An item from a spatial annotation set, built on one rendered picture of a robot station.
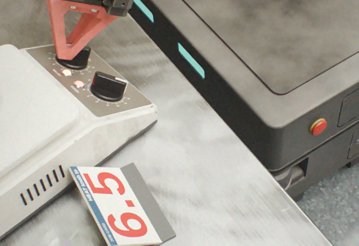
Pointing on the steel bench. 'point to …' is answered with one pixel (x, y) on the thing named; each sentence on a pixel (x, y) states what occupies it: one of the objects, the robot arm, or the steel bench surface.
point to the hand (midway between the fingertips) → (65, 48)
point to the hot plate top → (29, 109)
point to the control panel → (97, 109)
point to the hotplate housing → (66, 157)
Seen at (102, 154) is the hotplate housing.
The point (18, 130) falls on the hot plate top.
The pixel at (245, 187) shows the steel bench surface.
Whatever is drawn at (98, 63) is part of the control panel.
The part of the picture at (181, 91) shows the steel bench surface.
